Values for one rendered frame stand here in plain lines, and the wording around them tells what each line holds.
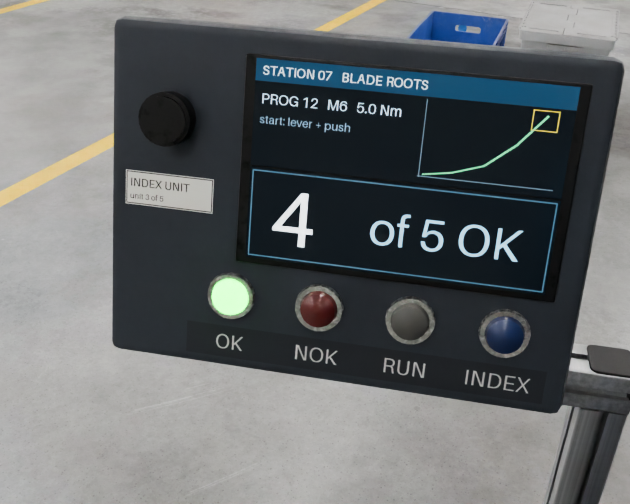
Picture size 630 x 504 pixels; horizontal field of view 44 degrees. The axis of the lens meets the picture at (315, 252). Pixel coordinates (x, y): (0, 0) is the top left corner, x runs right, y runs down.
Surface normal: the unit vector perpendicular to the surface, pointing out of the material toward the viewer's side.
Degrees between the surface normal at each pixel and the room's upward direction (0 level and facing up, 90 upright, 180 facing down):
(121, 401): 0
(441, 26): 89
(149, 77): 75
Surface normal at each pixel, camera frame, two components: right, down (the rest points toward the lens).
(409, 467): 0.04, -0.86
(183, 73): -0.18, 0.26
